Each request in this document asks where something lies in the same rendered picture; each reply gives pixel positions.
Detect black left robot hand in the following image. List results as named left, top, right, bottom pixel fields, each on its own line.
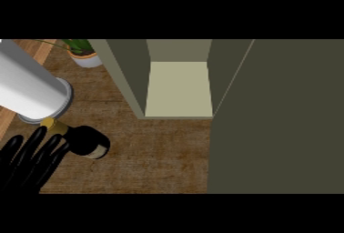
left=0, top=126, right=70, bottom=195

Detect black wine bottle gold neck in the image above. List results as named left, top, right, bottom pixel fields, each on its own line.
left=38, top=116, right=112, bottom=160

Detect olive open cabinet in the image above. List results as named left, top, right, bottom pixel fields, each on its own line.
left=86, top=38, right=256, bottom=120

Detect dark olive cabinet door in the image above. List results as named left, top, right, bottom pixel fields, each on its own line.
left=206, top=38, right=344, bottom=195

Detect white cylinder with grey rim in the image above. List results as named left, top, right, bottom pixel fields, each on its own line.
left=0, top=38, right=75, bottom=126

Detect green plant in white pot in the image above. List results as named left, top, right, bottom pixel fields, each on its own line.
left=35, top=38, right=103, bottom=69

